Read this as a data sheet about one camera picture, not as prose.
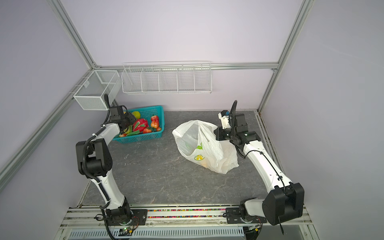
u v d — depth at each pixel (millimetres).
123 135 990
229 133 659
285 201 395
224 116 706
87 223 736
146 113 1119
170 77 966
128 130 1021
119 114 783
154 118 1115
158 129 1072
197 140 805
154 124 1064
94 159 528
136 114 1070
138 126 1019
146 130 1032
